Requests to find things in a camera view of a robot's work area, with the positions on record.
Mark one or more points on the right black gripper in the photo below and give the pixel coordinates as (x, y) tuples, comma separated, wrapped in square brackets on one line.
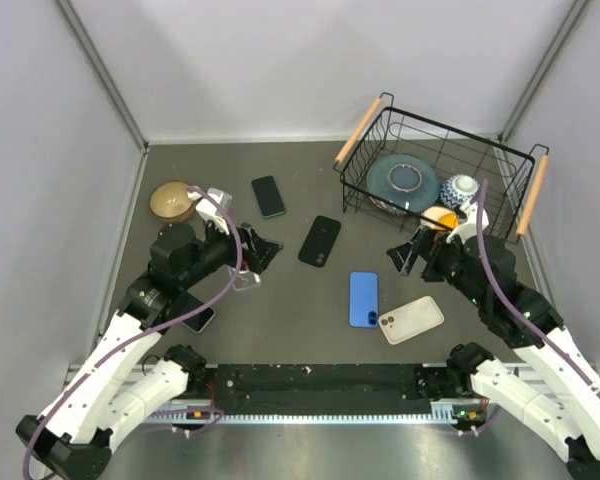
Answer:
[(431, 242)]

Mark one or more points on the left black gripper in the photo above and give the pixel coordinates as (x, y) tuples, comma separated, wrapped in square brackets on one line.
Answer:
[(259, 252)]

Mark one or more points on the blue phone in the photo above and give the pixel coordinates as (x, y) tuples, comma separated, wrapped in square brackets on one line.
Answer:
[(363, 300)]

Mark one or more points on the white-edged black phone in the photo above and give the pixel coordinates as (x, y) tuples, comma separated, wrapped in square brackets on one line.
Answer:
[(197, 323)]

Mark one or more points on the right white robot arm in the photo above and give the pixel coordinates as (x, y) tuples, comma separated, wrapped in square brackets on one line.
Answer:
[(482, 269)]

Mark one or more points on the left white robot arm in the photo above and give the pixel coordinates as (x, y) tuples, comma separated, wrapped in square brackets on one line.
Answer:
[(76, 436)]

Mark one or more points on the teal-edged black phone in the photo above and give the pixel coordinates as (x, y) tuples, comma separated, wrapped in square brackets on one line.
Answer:
[(268, 197)]

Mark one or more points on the beige phone case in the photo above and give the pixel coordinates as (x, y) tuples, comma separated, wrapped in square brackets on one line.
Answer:
[(410, 320)]

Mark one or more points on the cream bowl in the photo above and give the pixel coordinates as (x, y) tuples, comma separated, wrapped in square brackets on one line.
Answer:
[(431, 216)]

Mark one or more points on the yellow bowl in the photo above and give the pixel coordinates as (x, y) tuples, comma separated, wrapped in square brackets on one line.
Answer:
[(449, 220)]

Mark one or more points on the blue white patterned bowl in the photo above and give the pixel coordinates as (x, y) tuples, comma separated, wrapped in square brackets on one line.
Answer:
[(457, 190)]

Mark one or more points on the blue-grey ceramic plate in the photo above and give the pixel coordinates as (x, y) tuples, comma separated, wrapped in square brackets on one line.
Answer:
[(399, 183)]

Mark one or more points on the tan ceramic bowl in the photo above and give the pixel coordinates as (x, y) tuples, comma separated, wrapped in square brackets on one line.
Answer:
[(170, 202)]

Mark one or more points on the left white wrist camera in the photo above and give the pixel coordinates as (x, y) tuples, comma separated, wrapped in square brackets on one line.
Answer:
[(208, 211)]

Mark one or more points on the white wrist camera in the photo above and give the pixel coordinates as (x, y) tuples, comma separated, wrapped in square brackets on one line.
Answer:
[(208, 211), (476, 220)]

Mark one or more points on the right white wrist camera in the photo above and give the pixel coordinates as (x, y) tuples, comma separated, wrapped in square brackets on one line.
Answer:
[(476, 220)]

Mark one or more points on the black wire basket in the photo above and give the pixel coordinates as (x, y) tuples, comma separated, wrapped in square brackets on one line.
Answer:
[(502, 172)]

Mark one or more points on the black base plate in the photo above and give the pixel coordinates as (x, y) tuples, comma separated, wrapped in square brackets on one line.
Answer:
[(326, 389)]

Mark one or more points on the aluminium rail with cable duct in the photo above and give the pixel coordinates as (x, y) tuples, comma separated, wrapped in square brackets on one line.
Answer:
[(442, 412)]

